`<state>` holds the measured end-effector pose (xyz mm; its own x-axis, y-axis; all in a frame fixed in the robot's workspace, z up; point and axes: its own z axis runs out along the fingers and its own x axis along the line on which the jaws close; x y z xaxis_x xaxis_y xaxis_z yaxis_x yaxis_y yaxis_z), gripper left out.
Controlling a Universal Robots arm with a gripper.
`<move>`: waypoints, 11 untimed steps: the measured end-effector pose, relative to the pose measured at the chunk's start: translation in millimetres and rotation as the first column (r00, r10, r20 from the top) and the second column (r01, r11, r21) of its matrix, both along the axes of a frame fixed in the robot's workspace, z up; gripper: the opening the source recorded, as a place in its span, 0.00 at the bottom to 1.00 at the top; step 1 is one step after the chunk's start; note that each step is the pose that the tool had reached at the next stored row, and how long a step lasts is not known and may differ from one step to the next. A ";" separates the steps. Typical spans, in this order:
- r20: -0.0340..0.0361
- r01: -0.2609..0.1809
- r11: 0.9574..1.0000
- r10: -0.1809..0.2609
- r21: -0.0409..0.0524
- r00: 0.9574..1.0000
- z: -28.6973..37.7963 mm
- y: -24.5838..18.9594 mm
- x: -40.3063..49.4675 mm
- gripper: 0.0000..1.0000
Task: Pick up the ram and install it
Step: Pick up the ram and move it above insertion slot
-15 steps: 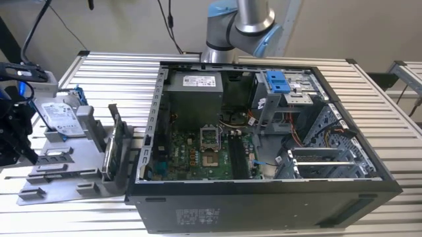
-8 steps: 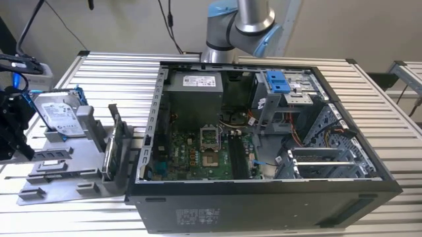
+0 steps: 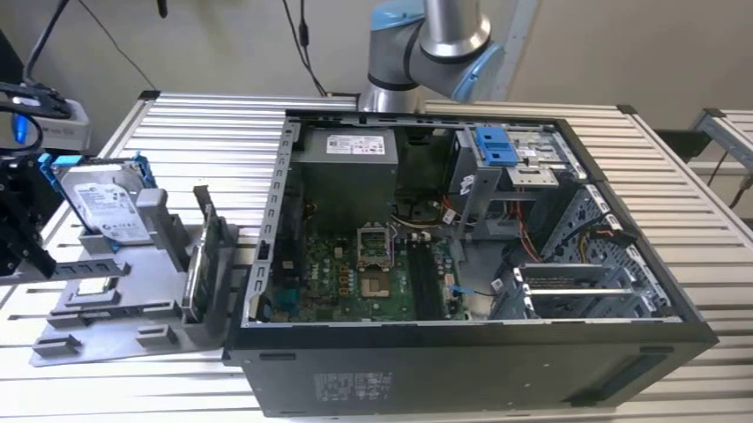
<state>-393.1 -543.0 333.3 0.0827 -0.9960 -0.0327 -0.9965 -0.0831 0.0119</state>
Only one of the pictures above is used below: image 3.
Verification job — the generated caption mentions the thin black hanging cable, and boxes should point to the thin black hanging cable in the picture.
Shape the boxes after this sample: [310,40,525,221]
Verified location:
[281,0,330,97]

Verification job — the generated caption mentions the thick black camera cable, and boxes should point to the thick black camera cable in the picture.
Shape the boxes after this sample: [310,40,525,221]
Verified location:
[23,0,66,89]

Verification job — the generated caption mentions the grey power supply unit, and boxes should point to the grey power supply unit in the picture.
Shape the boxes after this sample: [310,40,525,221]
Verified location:
[291,127,402,230]

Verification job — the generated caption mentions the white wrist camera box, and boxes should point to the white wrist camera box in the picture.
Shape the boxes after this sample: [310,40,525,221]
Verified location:
[0,81,95,150]

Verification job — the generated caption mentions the CPU socket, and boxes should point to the CPU socket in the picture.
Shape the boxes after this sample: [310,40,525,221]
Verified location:
[361,270,394,300]

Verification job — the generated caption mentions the yellow black power wires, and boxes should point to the yellow black power wires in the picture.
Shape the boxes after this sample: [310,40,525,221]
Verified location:
[576,213,640,263]

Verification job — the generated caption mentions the black box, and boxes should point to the black box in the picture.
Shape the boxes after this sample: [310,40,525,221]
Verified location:
[653,129,710,165]

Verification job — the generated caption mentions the power supply wire bundle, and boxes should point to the power supply wire bundle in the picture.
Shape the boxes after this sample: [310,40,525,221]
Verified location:
[391,197,463,233]

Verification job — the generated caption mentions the grey metal drive cage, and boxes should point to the grey metal drive cage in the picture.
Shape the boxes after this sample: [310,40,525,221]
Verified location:
[447,124,588,241]

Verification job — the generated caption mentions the black RAM slot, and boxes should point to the black RAM slot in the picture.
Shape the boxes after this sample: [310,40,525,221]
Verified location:
[427,235,446,321]
[414,235,431,321]
[407,235,425,321]
[421,235,439,321]

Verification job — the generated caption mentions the metal socket cover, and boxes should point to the metal socket cover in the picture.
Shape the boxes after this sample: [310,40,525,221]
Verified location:
[357,225,394,271]

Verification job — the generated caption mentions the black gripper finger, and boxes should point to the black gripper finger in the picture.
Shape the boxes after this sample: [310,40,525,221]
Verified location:
[0,154,59,282]

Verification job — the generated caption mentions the black PC case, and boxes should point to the black PC case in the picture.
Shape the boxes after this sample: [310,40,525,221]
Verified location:
[220,108,722,419]

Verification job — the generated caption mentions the grey parts rack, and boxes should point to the grey parts rack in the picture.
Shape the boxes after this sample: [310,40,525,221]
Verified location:
[28,187,240,367]

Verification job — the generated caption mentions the blue SATA wire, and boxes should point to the blue SATA wire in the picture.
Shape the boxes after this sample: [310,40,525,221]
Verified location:
[449,285,502,298]

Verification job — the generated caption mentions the blue plastic drive latch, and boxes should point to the blue plastic drive latch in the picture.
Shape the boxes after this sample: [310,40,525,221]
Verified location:
[473,126,518,167]

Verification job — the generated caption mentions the orange red wires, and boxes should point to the orange red wires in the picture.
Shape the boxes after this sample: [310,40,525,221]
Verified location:
[516,200,544,262]

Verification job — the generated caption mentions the green motherboard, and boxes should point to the green motherboard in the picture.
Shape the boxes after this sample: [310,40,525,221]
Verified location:
[273,193,471,323]

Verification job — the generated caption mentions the metal slat side table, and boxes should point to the metal slat side table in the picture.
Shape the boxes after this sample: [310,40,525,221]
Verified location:
[685,108,753,177]

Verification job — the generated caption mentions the grey metal disk bay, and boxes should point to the grey metal disk bay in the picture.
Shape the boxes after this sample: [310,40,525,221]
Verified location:
[490,262,652,321]

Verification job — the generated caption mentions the hard disk in blue carrier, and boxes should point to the hard disk in blue carrier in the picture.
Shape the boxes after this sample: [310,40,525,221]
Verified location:
[35,149,159,248]

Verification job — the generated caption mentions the green graphics card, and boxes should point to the green graphics card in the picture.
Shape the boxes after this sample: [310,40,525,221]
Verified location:
[180,184,230,323]

